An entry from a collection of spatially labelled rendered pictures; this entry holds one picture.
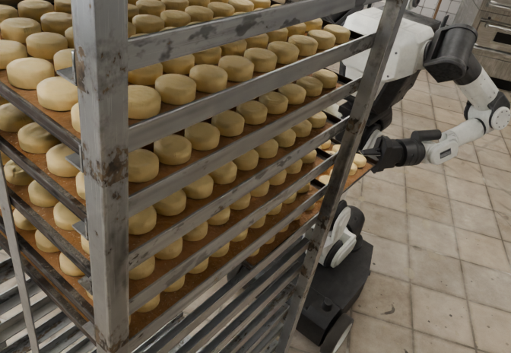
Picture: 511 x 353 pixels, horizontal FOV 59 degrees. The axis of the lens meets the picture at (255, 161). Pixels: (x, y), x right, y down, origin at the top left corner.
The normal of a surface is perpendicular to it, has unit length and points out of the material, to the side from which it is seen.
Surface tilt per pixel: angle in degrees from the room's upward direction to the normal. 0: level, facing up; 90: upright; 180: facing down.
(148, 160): 0
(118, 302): 90
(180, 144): 0
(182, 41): 90
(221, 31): 90
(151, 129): 90
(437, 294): 0
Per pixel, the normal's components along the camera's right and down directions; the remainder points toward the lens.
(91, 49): -0.62, 0.36
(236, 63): 0.15, -0.81
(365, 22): -0.33, -0.31
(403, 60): 0.11, 0.51
